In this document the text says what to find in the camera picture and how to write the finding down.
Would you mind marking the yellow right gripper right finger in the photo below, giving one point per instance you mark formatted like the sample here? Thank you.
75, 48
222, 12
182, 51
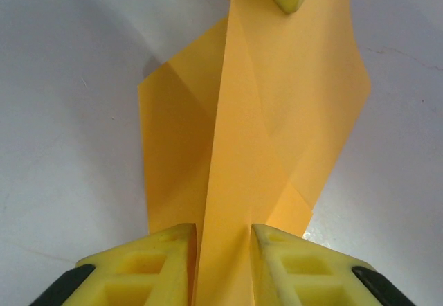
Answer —
311, 275

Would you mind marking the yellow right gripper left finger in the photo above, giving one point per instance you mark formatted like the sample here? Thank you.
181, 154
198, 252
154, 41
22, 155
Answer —
138, 275

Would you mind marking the orange paper sheet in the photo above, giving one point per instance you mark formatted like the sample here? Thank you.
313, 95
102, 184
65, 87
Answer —
259, 112

